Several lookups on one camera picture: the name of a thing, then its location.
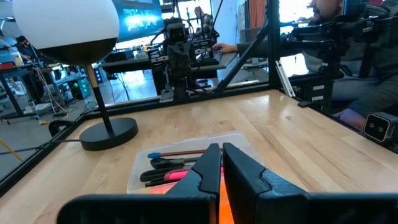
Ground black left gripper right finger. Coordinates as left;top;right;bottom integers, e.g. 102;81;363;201
222;142;398;224

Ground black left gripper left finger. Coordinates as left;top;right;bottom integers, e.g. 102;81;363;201
57;142;223;224

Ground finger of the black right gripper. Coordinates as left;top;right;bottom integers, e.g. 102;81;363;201
147;42;181;78
179;39;215;78

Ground pink highlighter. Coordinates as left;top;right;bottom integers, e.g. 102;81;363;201
164;167;224;182

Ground brown pencil blue cap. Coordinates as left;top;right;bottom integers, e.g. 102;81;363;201
147;149;208;159

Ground black pen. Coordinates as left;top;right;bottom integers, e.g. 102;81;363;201
150;157;201;170
144;177;175;188
139;167;191;183

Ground clear plastic supply box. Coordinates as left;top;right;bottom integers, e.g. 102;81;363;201
126;130;265;195

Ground black backlit keyboard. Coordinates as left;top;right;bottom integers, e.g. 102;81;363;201
194;50;224;67

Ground person's hand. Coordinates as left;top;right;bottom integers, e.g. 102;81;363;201
213;42;239;54
332;107;368;130

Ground person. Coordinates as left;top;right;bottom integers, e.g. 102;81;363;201
193;6;218;38
14;35;43;63
213;0;398;131

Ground dark grey desk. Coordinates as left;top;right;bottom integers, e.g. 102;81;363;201
98;51;239;75

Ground large display screen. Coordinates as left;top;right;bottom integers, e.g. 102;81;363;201
111;0;165;43

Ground orange curtain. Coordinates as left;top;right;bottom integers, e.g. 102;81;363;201
248;0;268;29

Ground computer tower with lights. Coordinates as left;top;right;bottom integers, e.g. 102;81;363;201
67;76;91;101

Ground white globe table lamp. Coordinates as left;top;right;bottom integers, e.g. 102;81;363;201
12;0;139;152

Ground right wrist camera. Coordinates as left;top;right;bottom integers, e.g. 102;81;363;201
165;21;188;44

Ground black aluminium table frame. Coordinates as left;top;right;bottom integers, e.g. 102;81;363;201
0;0;398;197

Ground silver aluminium bracket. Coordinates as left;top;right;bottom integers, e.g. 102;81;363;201
275;60;296;98

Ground yellow cable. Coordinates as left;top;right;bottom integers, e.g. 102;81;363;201
32;65;68;118

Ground grey table-level camera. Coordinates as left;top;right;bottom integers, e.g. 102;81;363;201
363;111;398;146

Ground black lamp cable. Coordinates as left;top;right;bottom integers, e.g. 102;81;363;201
0;139;82;156

